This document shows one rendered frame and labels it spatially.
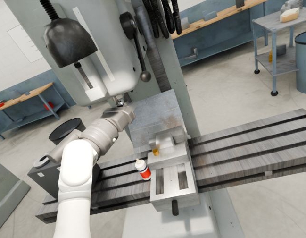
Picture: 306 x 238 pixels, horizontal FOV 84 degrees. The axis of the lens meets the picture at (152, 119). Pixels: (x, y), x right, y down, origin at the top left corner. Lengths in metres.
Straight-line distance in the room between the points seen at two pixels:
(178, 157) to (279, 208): 1.17
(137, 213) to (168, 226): 0.15
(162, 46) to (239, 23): 4.29
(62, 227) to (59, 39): 0.34
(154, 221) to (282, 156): 0.50
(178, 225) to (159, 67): 0.70
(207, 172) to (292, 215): 1.06
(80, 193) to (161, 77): 0.69
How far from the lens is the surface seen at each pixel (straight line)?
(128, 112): 0.53
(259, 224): 1.61
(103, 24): 0.45
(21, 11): 0.51
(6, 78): 6.65
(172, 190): 0.59
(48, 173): 0.87
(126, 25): 0.54
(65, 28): 0.31
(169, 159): 0.62
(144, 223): 0.76
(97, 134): 0.48
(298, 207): 1.70
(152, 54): 0.90
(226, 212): 1.42
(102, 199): 0.81
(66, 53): 0.30
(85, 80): 0.44
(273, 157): 0.72
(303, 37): 2.84
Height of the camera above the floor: 1.47
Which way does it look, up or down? 30 degrees down
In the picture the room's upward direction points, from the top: 25 degrees counter-clockwise
